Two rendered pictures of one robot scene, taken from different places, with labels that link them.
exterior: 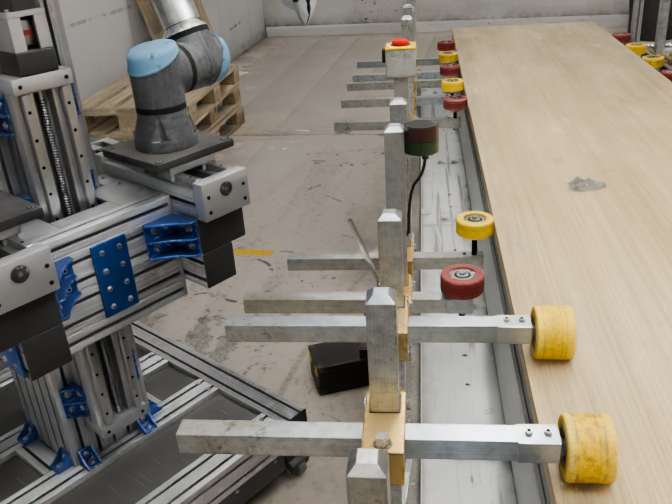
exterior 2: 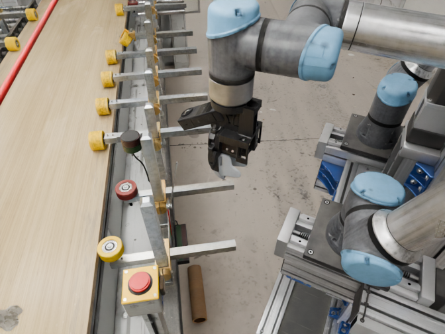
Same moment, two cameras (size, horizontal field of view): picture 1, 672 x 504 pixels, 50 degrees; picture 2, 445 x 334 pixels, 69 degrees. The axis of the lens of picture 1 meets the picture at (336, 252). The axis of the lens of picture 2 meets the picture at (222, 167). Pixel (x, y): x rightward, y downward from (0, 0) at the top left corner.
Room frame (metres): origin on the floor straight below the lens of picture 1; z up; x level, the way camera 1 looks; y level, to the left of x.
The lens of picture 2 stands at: (2.05, -0.12, 1.83)
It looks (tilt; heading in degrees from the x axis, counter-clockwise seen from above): 45 degrees down; 163
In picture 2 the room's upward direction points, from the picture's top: straight up
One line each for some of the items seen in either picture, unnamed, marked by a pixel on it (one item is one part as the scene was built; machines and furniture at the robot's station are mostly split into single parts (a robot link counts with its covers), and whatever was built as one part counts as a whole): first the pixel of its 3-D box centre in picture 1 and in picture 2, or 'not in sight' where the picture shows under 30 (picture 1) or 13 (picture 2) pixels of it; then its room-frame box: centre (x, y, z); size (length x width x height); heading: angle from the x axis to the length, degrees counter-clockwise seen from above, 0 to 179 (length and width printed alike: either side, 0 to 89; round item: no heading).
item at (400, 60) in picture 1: (401, 61); (144, 291); (1.73, -0.19, 1.18); 0.07 x 0.07 x 0.08; 82
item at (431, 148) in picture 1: (421, 144); (132, 144); (1.22, -0.16, 1.14); 0.06 x 0.06 x 0.02
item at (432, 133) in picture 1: (421, 130); (130, 138); (1.22, -0.16, 1.17); 0.06 x 0.06 x 0.02
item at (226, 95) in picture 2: not in sight; (232, 85); (1.59, 0.04, 1.54); 0.08 x 0.08 x 0.05
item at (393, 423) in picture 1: (385, 430); (153, 103); (0.70, -0.05, 0.95); 0.13 x 0.06 x 0.05; 172
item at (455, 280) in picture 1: (462, 298); (128, 195); (1.17, -0.23, 0.85); 0.08 x 0.08 x 0.11
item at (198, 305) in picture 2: not in sight; (197, 292); (1.26, -0.02, 0.04); 0.30 x 0.08 x 0.08; 172
